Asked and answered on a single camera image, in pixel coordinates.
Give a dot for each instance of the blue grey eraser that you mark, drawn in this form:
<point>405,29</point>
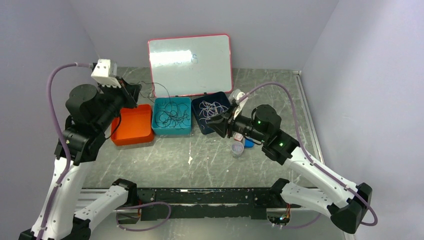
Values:
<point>248,143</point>

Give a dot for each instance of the clear jar of clips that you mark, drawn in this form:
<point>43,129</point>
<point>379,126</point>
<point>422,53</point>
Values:
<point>237,149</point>

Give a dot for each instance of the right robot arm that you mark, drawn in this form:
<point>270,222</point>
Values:
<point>343,201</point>

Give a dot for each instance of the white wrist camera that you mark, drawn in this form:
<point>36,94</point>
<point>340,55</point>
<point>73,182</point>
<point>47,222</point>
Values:
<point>240,99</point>
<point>105,73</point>

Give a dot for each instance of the orange tray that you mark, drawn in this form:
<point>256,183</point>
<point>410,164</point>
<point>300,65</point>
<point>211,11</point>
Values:
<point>133,126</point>

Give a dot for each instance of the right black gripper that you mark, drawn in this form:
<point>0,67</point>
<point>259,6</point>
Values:
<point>221,126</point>

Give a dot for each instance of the navy blue tray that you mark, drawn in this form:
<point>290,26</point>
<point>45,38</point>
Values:
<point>208,106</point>

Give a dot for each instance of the pink framed whiteboard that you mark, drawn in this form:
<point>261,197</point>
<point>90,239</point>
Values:
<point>191,65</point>

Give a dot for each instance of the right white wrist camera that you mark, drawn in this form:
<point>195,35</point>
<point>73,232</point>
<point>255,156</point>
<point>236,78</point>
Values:
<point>240,99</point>

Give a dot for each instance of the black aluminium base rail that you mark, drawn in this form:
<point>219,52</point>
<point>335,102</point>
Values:
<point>166,203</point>

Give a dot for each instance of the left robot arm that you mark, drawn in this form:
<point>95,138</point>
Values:
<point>92,109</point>

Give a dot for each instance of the red white staples box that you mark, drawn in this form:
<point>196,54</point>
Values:
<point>238,137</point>

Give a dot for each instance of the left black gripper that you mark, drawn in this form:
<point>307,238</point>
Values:
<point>130,92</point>

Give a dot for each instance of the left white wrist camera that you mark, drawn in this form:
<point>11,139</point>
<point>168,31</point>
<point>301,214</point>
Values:
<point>105,73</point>

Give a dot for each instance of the light blue tray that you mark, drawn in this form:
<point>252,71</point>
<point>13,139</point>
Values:
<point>172,116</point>

